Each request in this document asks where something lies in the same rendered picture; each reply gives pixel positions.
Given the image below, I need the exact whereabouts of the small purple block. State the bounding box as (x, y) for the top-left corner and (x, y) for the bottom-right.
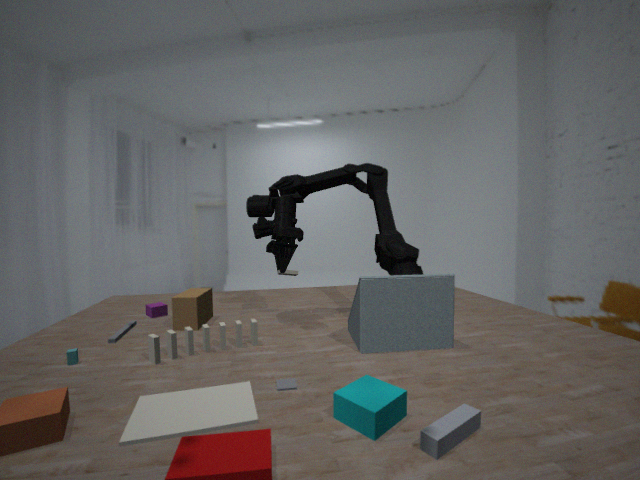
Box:
(146, 302), (168, 318)

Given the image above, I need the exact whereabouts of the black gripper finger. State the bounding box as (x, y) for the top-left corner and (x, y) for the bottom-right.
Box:
(273, 242), (298, 273)
(269, 248), (280, 272)

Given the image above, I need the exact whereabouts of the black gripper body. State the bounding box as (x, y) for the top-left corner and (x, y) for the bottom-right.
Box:
(266, 213), (304, 253)

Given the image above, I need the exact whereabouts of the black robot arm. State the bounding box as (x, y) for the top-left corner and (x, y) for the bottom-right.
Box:
(246, 163), (423, 275)

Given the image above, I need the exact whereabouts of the red box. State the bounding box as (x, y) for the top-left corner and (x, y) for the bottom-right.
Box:
(165, 428), (272, 480)

